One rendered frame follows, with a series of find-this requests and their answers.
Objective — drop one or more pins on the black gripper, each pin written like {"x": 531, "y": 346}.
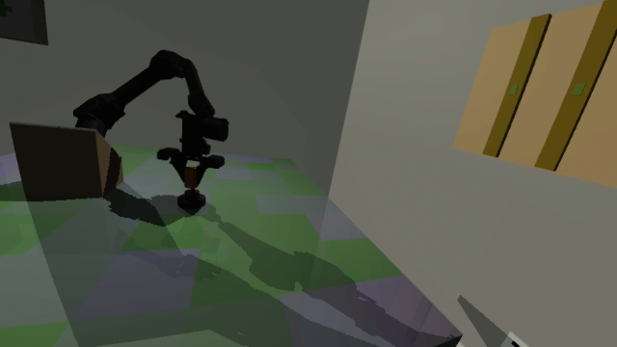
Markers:
{"x": 191, "y": 150}

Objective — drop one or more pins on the orange knob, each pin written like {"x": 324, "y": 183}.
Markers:
{"x": 190, "y": 178}

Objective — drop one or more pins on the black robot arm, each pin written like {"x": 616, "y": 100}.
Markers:
{"x": 105, "y": 109}

